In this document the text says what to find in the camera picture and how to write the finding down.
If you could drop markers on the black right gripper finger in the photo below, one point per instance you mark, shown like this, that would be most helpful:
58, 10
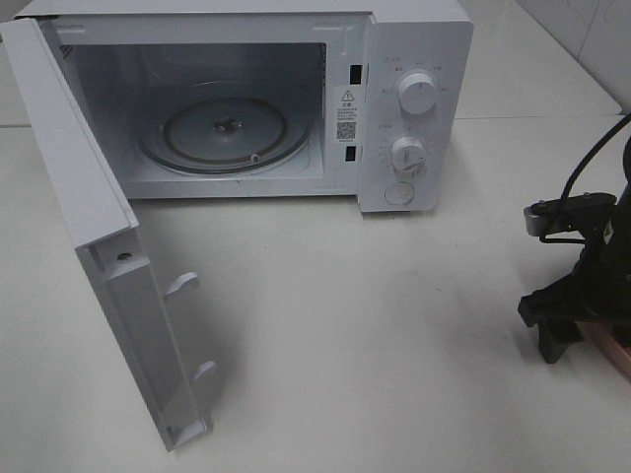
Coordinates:
555, 337

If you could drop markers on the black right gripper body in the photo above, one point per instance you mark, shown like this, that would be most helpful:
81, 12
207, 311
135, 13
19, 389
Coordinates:
598, 287

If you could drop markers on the pink plate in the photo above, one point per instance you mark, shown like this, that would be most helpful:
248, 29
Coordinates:
602, 336

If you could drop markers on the white round door button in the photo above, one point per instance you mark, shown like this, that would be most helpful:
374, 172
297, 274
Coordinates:
399, 193

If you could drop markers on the white upper power knob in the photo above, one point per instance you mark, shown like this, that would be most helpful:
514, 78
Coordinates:
417, 92

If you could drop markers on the white microwave oven body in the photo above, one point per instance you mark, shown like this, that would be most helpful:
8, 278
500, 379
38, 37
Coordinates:
116, 53

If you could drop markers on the white warning label sticker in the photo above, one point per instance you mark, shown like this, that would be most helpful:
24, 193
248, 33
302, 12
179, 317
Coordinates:
347, 111

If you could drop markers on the glass turntable plate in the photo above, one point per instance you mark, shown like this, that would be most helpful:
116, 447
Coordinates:
227, 127

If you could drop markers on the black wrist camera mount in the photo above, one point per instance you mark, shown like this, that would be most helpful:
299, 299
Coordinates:
580, 219

